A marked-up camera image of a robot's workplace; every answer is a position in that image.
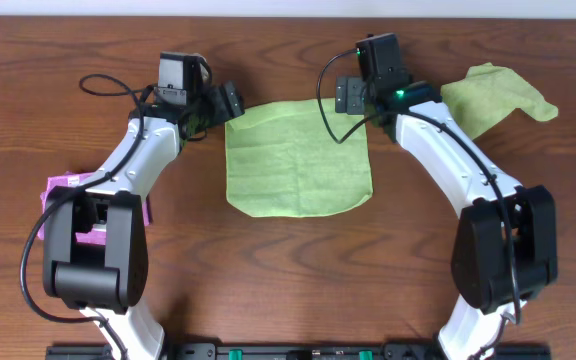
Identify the light green cloth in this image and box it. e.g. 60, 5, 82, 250
225, 98, 373, 218
440, 63, 559, 139

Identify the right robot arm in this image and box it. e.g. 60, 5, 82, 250
335, 76, 558, 359

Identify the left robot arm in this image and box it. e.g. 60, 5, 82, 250
43, 82, 244, 359

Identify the crumpled light green cloth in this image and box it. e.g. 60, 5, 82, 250
440, 63, 559, 139

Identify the folded purple cloth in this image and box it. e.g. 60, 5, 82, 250
36, 171, 153, 246

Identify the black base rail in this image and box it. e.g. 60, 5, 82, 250
45, 342, 552, 360

